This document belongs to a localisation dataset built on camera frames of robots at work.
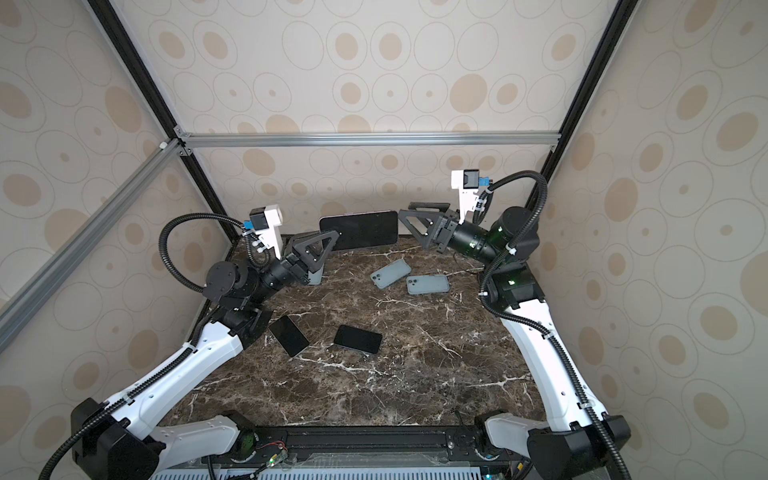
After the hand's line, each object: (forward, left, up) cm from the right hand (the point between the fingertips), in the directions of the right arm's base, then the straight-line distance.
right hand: (405, 217), depth 54 cm
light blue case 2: (+22, -9, -51) cm, 56 cm away
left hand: (-6, +11, 0) cm, 13 cm away
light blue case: (+26, +3, -50) cm, 56 cm away
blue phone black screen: (0, +14, -49) cm, 51 cm away
